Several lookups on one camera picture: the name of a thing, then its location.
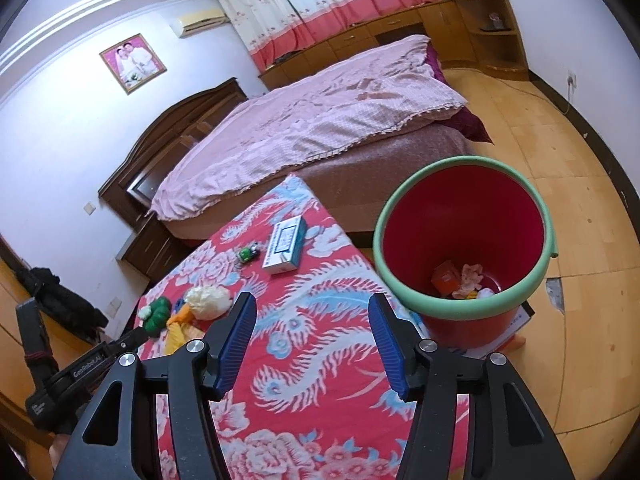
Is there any orange cardboard box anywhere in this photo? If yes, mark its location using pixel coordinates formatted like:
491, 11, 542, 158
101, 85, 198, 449
431, 260, 461, 295

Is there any bed with pink quilt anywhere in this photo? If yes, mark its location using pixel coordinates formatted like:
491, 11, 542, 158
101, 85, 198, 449
165, 42, 496, 251

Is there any wall air conditioner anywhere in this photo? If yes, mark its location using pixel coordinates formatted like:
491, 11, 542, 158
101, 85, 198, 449
167, 7, 232, 38

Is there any yellow foam net sleeve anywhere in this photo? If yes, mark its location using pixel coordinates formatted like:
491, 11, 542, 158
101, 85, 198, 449
165, 321, 206, 357

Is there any wooden corner shelf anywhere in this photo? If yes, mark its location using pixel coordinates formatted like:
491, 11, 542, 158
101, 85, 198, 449
455, 0, 531, 81

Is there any pink checked quilt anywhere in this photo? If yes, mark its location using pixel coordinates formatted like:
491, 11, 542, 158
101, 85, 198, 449
150, 34, 471, 223

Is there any white cardboard box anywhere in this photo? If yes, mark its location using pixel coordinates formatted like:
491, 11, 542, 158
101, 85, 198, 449
261, 216, 308, 275

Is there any wooden wardrobe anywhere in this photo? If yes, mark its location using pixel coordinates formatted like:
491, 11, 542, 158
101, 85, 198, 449
0, 232, 101, 461

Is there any small cream foam fruit net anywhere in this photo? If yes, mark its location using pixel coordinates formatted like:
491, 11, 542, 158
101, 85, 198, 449
184, 286, 233, 320

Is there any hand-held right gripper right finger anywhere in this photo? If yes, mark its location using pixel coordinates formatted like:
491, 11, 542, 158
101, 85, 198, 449
367, 292, 576, 480

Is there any dark wooden headboard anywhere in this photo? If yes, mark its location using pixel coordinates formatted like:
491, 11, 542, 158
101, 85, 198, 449
97, 77, 251, 226

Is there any red floral printed tablecloth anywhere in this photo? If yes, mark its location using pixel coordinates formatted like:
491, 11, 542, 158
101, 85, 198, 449
132, 174, 471, 480

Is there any black jacket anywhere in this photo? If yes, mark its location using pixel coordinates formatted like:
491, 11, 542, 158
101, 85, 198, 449
15, 267, 108, 343

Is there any dark wooden nightstand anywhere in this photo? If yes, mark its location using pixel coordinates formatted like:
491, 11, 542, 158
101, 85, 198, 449
116, 217, 193, 281

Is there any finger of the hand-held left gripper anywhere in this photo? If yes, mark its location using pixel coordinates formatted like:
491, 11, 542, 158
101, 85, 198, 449
102, 327, 151, 357

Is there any thin floor cable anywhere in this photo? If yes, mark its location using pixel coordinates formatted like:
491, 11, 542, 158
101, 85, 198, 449
480, 70, 573, 116

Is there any long wooden cabinet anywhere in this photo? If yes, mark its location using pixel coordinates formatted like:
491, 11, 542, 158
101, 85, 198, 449
257, 0, 481, 91

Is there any green toy keychain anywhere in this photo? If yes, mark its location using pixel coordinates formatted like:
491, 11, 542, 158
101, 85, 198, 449
235, 242, 263, 264

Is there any red bucket with green rim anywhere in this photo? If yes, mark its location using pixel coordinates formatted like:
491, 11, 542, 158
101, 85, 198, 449
372, 156, 556, 351

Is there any white flat board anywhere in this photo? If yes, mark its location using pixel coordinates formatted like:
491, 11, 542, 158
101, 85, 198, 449
467, 300, 533, 361

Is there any framed wall photo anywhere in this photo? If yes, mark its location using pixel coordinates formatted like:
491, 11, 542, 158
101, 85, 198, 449
99, 33, 167, 95

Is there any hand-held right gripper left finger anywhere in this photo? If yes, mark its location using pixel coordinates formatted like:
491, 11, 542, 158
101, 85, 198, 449
52, 291, 258, 480

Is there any green and white soft toy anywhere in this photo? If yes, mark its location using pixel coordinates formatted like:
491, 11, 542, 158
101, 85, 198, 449
139, 297, 173, 337

